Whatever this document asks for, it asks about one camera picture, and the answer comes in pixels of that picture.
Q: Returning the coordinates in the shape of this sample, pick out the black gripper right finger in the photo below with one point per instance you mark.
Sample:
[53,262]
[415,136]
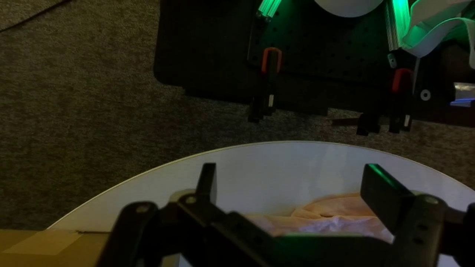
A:
[420,228]

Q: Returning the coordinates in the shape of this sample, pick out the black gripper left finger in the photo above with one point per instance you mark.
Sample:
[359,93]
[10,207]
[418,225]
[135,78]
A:
[163,232]

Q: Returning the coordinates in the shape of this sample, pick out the peach cloth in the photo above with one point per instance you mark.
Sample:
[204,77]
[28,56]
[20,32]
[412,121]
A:
[326,217]

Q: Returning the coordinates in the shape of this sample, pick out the brown cardboard box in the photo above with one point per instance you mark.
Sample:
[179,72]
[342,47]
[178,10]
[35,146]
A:
[44,250]

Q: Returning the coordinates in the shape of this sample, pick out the green-lit metal block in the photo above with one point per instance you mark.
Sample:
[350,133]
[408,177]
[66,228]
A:
[268,7]

